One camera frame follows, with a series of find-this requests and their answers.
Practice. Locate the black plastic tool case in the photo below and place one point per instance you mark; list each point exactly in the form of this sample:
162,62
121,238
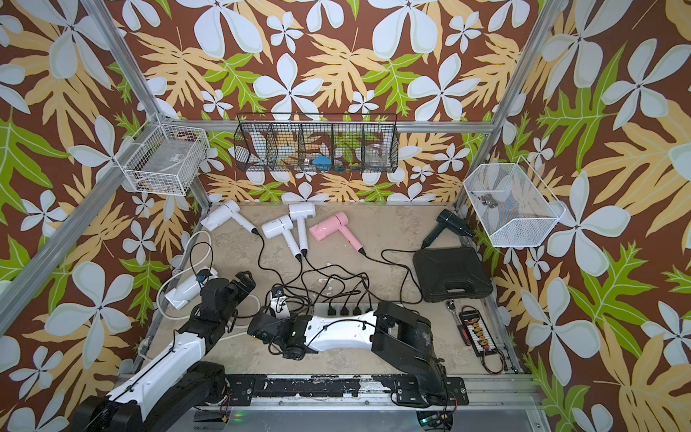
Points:
451,273

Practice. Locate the black hair dryer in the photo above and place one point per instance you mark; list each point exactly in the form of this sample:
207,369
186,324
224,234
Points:
448,220

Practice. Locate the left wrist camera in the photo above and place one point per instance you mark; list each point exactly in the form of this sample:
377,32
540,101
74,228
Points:
205,275

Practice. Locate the pink hair dryer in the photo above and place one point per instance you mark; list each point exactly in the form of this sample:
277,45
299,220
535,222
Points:
337,223

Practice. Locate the blue object in basket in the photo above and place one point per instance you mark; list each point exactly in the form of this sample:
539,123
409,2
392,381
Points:
323,163

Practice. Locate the white mesh basket right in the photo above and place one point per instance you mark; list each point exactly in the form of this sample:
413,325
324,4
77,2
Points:
528,210

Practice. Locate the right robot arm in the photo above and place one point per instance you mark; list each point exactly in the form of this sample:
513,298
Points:
402,338

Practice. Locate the white wire basket left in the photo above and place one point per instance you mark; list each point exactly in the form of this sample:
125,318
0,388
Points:
164,157

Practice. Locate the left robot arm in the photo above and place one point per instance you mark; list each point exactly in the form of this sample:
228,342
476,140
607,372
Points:
177,379

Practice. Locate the ratchet wrench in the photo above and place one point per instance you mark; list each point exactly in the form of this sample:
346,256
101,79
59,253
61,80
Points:
450,306

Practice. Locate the metal clip in basket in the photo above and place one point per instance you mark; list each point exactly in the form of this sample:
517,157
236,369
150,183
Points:
488,201

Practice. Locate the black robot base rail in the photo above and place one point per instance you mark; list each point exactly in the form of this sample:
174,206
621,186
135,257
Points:
244,390

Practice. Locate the white hair dryer far left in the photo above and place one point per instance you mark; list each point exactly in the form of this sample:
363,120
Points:
224,212

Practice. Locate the white multicolour power strip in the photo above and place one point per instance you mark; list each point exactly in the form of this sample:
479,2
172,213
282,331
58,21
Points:
333,309

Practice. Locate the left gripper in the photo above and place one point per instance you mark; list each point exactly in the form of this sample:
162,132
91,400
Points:
249,283

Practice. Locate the white hair dryer near left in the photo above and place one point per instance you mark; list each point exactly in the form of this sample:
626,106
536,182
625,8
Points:
183,293

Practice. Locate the white hair dryer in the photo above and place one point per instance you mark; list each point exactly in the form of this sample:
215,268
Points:
300,212
224,212
183,293
283,226

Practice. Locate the black wire basket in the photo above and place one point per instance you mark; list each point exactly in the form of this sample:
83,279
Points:
289,142

